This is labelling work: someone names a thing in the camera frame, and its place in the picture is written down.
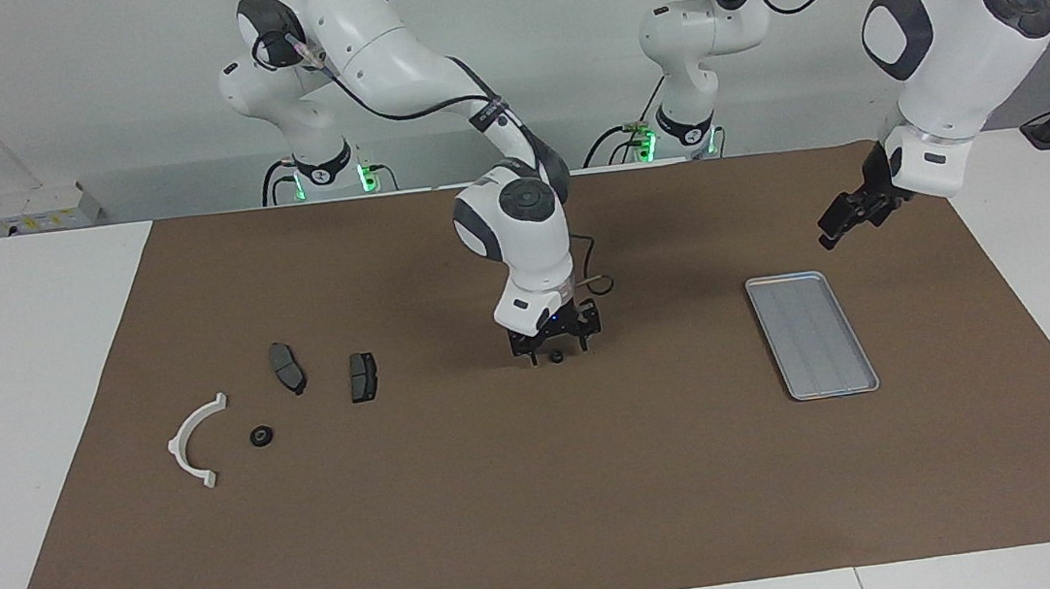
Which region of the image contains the silver metal tray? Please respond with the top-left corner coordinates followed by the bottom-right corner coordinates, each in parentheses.
top-left (743, 264), bottom-right (882, 407)

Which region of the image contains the black base power cable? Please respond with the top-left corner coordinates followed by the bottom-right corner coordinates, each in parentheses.
top-left (574, 75), bottom-right (673, 170)
top-left (257, 157), bottom-right (302, 208)

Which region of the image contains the white curved plastic bracket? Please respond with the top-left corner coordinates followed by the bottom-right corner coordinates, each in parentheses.
top-left (162, 392), bottom-right (239, 494)

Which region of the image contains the dark grey straight brake pad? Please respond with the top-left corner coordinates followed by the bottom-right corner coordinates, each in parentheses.
top-left (345, 350), bottom-right (382, 405)

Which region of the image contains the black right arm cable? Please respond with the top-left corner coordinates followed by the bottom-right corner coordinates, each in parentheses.
top-left (248, 0), bottom-right (617, 333)

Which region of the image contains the white wall socket box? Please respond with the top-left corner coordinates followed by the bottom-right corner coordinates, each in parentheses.
top-left (0, 178), bottom-right (107, 238)

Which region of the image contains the dark grey angled brake pad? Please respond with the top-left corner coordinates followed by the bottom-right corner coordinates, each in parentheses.
top-left (267, 340), bottom-right (310, 399)

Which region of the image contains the brown table mat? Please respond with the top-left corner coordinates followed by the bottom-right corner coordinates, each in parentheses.
top-left (0, 122), bottom-right (1050, 589)

